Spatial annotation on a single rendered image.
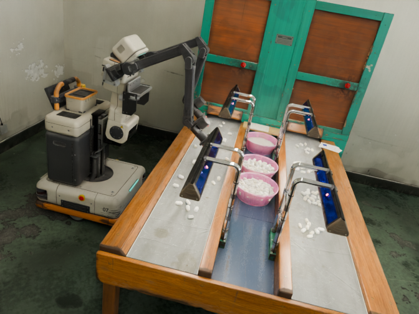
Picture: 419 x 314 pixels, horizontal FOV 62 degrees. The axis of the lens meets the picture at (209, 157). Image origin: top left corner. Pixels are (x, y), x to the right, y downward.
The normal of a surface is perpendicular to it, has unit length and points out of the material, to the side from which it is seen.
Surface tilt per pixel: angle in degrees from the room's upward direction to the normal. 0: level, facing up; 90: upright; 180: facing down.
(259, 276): 0
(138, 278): 90
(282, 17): 90
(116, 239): 0
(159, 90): 90
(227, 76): 90
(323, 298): 0
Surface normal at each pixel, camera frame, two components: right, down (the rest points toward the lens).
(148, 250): 0.16, -0.88
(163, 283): -0.18, 0.42
